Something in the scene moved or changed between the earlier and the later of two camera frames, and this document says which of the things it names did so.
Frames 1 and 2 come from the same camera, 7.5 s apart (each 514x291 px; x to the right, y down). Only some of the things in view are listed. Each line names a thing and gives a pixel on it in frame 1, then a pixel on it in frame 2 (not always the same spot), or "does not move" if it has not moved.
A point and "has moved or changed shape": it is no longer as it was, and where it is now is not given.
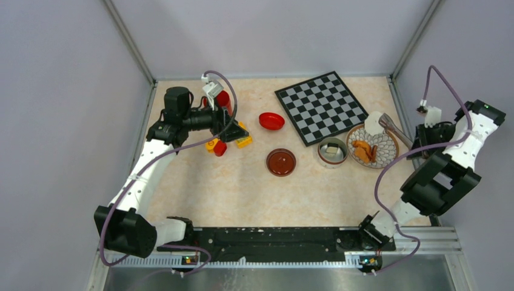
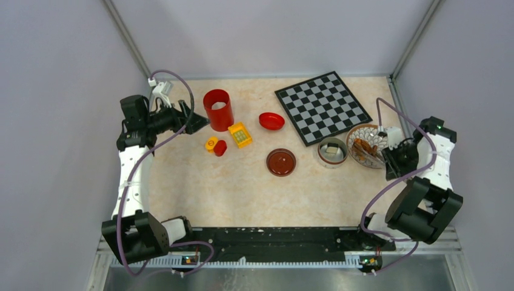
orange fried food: x=363 y=151 does not move
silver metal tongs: x=386 y=122 has moved or changed shape
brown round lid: x=280 y=162 does not move
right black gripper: x=420 y=136 → x=393 y=169
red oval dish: x=271 y=120 does not move
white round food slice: x=372 y=125 has moved or changed shape
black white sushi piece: x=332 y=148 does not move
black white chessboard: x=320 y=107 does not move
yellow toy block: x=245 y=141 does not move
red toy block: x=219 y=148 does not move
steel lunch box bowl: x=332 y=152 does not move
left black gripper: x=220 y=119 → x=179 y=117
